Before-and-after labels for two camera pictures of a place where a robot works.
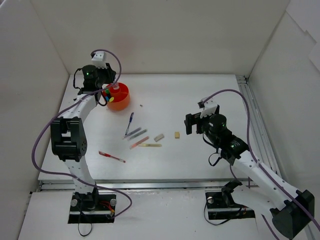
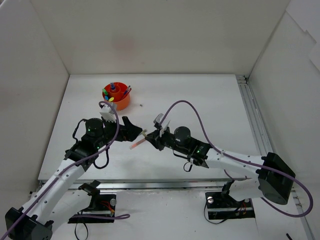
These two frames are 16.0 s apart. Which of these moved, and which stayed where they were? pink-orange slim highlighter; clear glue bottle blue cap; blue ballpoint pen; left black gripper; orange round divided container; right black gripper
Moved: blue ballpoint pen; clear glue bottle blue cap; right black gripper; left black gripper
Stayed: pink-orange slim highlighter; orange round divided container
